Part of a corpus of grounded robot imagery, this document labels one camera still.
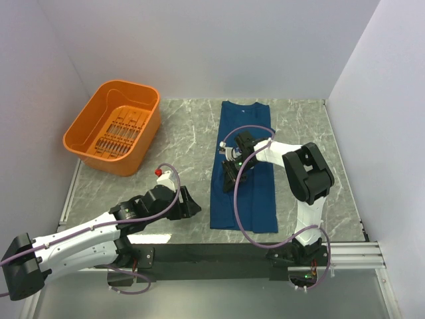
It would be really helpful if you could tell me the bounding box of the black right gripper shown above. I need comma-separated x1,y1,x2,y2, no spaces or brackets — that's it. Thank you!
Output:
222,156,257,193

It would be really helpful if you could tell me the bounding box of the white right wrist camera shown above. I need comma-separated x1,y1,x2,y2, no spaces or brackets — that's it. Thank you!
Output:
218,141,241,161

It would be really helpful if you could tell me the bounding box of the blue Mickey Mouse t-shirt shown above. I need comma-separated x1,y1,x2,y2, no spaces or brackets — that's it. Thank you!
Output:
210,101,278,233

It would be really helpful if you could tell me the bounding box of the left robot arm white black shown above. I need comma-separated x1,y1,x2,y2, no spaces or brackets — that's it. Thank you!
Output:
1,185,201,301

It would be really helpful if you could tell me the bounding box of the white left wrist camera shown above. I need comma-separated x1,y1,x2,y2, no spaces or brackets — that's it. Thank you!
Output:
155,169,178,192

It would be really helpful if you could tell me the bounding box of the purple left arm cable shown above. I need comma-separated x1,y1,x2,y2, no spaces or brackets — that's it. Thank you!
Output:
0,162,182,297

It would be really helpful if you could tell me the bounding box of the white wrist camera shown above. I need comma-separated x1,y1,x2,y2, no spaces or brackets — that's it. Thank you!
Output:
218,141,241,161
155,169,178,192

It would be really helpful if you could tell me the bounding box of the orange plastic laundry basket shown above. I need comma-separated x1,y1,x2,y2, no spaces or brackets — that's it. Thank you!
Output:
62,80,161,177

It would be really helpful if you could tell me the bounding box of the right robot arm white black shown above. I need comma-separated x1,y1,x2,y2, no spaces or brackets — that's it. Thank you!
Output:
218,126,335,266

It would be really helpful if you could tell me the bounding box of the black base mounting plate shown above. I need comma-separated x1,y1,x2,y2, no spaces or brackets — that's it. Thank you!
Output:
93,243,333,288

